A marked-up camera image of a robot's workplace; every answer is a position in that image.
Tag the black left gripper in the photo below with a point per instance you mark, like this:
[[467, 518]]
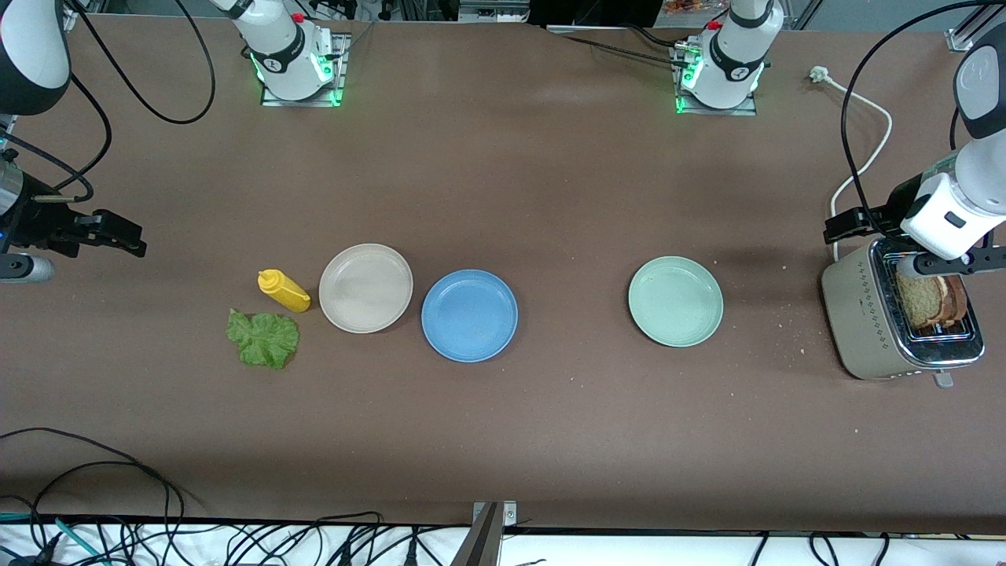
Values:
[[886, 213]]

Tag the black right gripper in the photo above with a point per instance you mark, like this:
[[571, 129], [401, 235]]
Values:
[[35, 223]]

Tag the brown bread slice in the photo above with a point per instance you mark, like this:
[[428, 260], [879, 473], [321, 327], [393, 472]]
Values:
[[957, 303], [919, 306]]

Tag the yellow mustard squeeze bottle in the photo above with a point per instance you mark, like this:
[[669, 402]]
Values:
[[283, 291]]

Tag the green lettuce leaf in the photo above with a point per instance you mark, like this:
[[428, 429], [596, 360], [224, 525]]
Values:
[[263, 339]]

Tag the blue round plate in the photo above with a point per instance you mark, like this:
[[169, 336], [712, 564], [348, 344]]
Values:
[[469, 330]]

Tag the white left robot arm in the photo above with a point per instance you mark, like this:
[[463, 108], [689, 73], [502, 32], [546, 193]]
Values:
[[735, 55]]

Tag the mint green round plate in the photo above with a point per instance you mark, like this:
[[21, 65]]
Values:
[[676, 301]]

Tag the beige round plate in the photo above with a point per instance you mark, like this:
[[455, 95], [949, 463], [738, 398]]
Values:
[[365, 287]]

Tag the beige metal toaster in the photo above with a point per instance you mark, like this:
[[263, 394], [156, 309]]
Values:
[[857, 314]]

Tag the orange snack packet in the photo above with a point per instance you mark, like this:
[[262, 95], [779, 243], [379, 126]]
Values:
[[692, 6]]

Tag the grey metal table bracket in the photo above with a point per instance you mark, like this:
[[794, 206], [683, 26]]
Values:
[[491, 542]]

